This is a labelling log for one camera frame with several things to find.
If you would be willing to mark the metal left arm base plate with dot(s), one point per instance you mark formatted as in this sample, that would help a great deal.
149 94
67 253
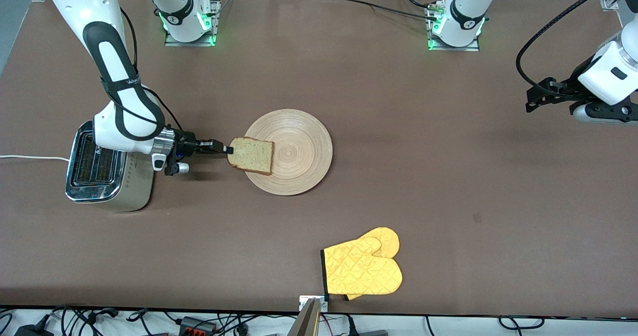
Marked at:
453 48

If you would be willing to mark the round wooden plate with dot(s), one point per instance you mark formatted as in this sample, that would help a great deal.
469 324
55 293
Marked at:
304 151

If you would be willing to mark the yellow quilted oven mitt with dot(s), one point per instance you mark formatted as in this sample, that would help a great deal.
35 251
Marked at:
386 239
364 271

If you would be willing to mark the black power adaptor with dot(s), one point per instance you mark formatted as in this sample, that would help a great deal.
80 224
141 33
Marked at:
32 331

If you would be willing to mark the silver two-slot toaster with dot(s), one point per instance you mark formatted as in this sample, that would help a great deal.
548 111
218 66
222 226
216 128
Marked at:
134 196

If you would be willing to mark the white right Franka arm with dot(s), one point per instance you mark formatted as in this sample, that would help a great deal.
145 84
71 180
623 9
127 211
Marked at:
119 126

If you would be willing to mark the grey flat box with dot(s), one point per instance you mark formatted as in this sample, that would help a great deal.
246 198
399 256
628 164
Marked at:
374 333

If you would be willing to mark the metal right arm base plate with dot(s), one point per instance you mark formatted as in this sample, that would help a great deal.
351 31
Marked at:
192 43

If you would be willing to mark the brown bread slice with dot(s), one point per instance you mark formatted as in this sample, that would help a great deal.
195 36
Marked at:
254 155

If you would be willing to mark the white post mounting bracket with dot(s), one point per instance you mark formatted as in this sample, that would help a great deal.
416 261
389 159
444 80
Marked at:
303 302

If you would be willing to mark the black red connector block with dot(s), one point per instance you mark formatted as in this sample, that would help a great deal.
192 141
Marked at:
197 325

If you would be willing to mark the aluminium profile post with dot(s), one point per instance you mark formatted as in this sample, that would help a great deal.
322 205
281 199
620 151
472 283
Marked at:
308 323

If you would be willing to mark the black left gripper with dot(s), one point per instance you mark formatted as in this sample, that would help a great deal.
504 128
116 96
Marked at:
568 87

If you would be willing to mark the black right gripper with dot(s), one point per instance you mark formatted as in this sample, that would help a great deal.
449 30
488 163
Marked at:
186 143

